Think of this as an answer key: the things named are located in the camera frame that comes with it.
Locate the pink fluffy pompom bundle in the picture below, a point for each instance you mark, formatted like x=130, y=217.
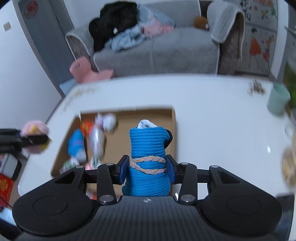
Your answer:
x=36, y=133

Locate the pink plastic chair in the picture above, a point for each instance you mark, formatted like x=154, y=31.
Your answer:
x=81, y=70

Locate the white sock green tie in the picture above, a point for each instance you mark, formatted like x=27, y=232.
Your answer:
x=69, y=164

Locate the black clothing pile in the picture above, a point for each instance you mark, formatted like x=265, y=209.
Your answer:
x=114, y=18

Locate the blue ribbed sock pastel tie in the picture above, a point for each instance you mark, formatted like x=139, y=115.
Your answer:
x=147, y=173

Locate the bubble wrap bundle in box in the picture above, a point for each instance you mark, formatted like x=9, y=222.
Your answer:
x=104, y=123

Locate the blue sock roll in box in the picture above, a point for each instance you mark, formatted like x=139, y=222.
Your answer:
x=76, y=147

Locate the grey quilted armrest cover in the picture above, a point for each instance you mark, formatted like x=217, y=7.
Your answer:
x=221, y=16

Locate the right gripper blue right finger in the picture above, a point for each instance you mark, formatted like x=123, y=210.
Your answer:
x=172, y=169

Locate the pink clothing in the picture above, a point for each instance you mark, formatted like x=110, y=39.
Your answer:
x=154, y=28

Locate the brown plush toy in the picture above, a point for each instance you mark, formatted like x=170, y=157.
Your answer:
x=201, y=22

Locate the mint green cup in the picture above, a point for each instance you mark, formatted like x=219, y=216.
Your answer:
x=278, y=99

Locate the grey door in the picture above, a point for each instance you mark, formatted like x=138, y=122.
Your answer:
x=45, y=24

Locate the snack plate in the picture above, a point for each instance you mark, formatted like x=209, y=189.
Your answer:
x=288, y=167

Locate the grey sofa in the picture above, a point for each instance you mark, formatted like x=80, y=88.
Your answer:
x=186, y=49

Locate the seed shell pile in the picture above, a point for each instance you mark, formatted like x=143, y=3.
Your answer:
x=256, y=87

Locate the wall light switch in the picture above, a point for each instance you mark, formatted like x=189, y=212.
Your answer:
x=7, y=26

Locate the decorated cabinet girl sticker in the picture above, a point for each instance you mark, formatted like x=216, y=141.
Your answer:
x=261, y=24

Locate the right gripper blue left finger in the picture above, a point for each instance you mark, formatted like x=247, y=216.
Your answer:
x=122, y=168

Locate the white sock pink tie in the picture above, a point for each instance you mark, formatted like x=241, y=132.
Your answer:
x=93, y=163

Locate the brown cardboard box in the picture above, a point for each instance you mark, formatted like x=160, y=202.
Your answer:
x=117, y=143

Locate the orange plastic bundle in box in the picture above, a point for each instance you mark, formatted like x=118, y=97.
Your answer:
x=86, y=127

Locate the light blue clothing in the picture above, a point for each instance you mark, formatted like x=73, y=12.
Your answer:
x=134, y=36

